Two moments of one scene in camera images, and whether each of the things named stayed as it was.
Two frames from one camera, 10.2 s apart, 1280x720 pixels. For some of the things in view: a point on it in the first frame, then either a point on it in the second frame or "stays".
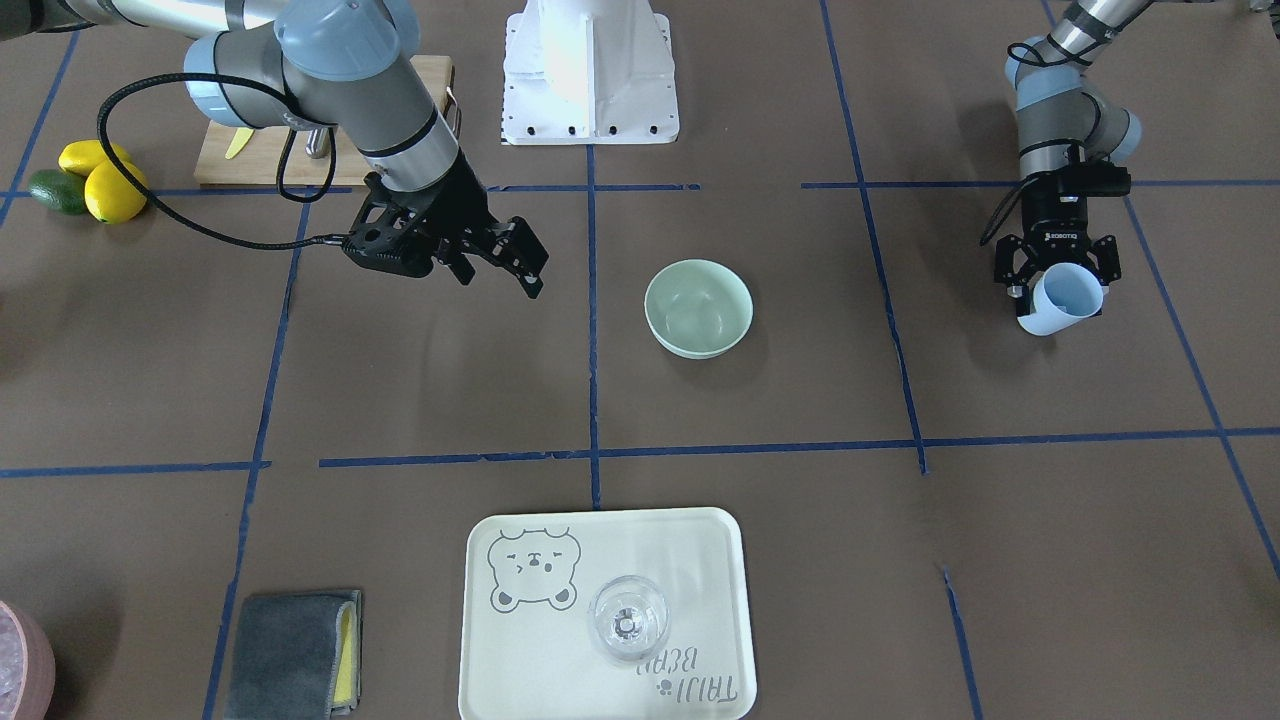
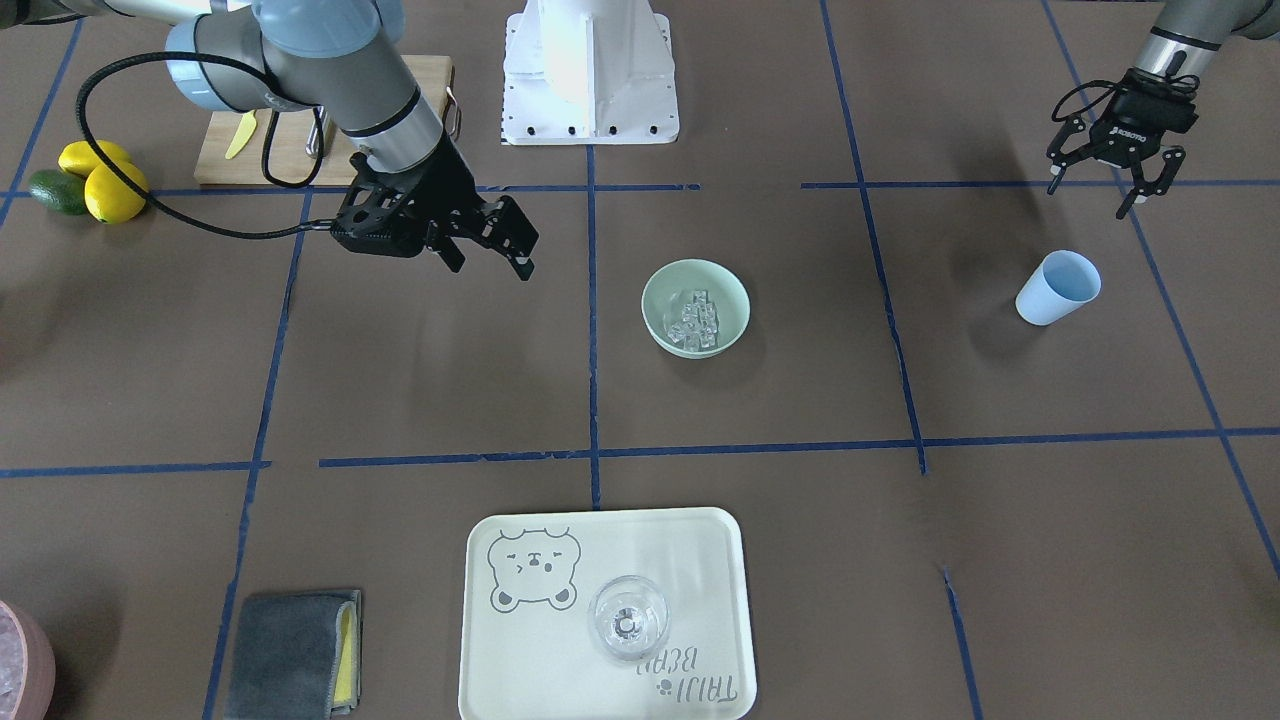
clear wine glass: x=628 y=617 stays
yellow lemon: x=112 y=196 stays
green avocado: x=58 y=191 stays
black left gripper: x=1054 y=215 -> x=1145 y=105
